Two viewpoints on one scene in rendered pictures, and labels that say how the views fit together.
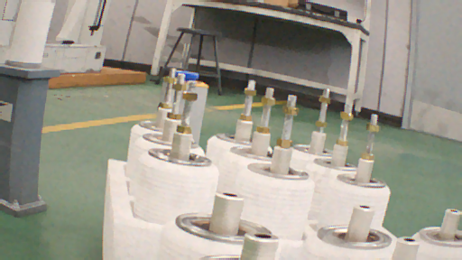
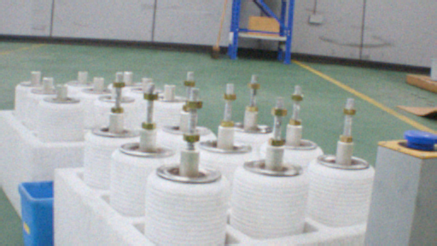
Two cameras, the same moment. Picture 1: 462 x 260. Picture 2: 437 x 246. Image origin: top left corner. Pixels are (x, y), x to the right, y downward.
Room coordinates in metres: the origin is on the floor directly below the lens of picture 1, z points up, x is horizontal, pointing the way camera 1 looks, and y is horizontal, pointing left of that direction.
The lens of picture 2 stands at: (1.80, -0.34, 0.43)
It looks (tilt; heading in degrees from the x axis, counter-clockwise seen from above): 10 degrees down; 160
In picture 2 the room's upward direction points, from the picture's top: 5 degrees clockwise
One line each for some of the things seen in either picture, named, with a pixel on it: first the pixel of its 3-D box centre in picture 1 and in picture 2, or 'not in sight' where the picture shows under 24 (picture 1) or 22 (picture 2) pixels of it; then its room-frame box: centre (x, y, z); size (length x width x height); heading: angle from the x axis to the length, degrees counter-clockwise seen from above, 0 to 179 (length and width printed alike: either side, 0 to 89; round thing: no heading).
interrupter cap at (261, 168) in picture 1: (279, 172); (186, 131); (0.88, -0.06, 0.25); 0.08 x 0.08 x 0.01
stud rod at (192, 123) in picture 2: (322, 112); (192, 121); (1.13, -0.13, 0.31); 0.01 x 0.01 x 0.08; 63
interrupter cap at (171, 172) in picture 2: (316, 152); (189, 174); (1.13, -0.13, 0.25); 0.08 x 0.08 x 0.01
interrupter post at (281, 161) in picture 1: (281, 162); (187, 122); (0.88, -0.06, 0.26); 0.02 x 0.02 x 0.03
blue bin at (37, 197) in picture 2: not in sight; (101, 218); (0.74, -0.17, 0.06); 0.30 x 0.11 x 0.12; 102
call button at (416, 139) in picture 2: (186, 78); (420, 142); (1.27, 0.09, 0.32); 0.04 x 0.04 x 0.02
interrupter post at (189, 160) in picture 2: (318, 143); (189, 163); (1.13, -0.13, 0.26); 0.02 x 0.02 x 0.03
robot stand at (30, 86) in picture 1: (13, 136); not in sight; (1.29, 0.45, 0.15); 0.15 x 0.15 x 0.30; 73
